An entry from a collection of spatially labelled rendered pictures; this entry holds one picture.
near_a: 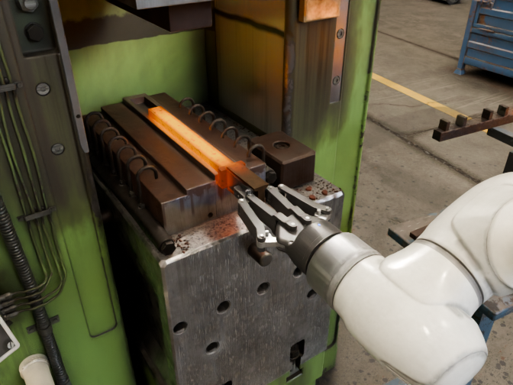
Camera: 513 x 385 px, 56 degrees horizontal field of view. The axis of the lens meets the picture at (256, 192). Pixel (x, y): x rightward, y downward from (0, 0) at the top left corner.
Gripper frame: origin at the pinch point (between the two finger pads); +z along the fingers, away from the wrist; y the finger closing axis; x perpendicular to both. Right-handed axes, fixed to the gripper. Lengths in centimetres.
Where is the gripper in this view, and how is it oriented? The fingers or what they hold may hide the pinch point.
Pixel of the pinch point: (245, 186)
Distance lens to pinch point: 76.9
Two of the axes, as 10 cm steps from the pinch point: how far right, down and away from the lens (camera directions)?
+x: 0.2, -8.3, -5.6
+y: 8.3, -3.0, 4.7
